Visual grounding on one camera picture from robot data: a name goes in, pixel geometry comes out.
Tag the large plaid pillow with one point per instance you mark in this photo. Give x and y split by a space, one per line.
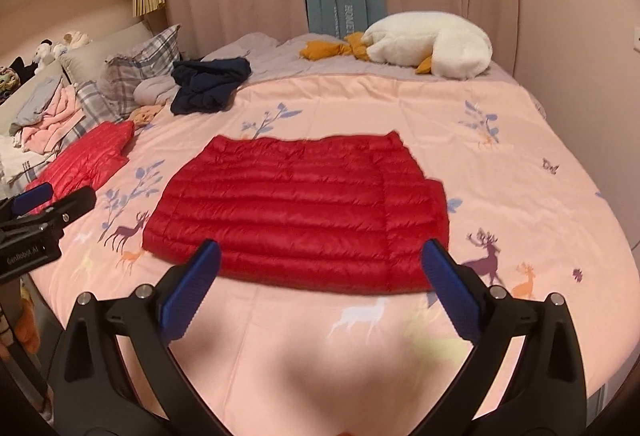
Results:
135 66

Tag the white cloth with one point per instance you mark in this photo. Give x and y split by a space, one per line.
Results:
15 161

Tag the white goose plush toy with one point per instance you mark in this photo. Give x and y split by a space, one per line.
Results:
435 46

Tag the grey cloth bundle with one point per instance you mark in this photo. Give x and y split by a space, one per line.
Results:
152 91

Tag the light red down jacket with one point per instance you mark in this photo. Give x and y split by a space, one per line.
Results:
85 161

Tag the dark patterned bag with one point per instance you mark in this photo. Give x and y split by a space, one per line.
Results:
7 78

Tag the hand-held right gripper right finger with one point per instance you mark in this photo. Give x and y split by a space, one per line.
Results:
447 286

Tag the beige pillow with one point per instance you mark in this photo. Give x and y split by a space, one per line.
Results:
100 51

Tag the small orange doll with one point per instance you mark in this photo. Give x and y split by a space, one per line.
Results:
146 114

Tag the beige plush toy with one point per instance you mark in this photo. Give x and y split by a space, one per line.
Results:
75 39

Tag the pink clothes pile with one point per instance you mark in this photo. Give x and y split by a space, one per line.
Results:
55 123

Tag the grey garment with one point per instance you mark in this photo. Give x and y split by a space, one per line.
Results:
35 106

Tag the grey bed sheet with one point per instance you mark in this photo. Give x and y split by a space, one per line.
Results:
280 56

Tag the white wall socket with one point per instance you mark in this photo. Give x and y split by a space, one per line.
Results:
636 41

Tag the small plaid pillow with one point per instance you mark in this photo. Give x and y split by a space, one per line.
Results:
92 108

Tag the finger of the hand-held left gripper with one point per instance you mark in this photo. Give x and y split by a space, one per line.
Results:
30 198
70 208

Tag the pink printed deer blanket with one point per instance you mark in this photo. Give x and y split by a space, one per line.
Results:
525 141

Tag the navy blue garment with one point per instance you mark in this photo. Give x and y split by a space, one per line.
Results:
207 83

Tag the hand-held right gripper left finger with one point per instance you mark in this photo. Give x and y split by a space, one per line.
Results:
192 286

